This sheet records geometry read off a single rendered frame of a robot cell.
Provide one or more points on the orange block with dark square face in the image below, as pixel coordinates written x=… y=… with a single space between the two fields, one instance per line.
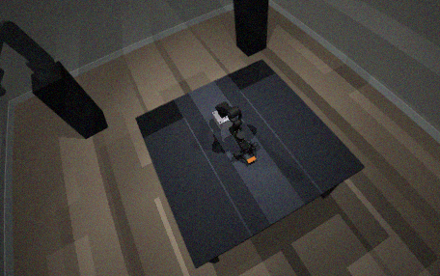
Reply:
x=251 y=159

